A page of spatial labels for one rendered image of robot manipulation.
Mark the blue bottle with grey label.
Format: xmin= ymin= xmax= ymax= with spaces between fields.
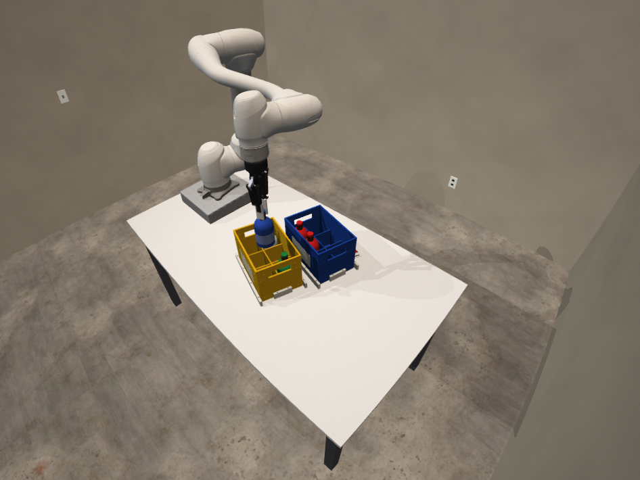
xmin=254 ymin=209 xmax=275 ymax=248

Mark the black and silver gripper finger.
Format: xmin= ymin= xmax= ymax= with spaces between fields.
xmin=246 ymin=175 xmax=265 ymax=220
xmin=261 ymin=168 xmax=269 ymax=214

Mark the brown crate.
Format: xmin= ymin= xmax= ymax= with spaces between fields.
xmin=235 ymin=220 xmax=302 ymax=301

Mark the dark blue crate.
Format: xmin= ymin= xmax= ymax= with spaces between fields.
xmin=285 ymin=208 xmax=357 ymax=284

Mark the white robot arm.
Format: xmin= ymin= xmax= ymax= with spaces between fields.
xmin=188 ymin=28 xmax=323 ymax=201

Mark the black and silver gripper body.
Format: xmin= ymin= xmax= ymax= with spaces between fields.
xmin=244 ymin=158 xmax=268 ymax=185

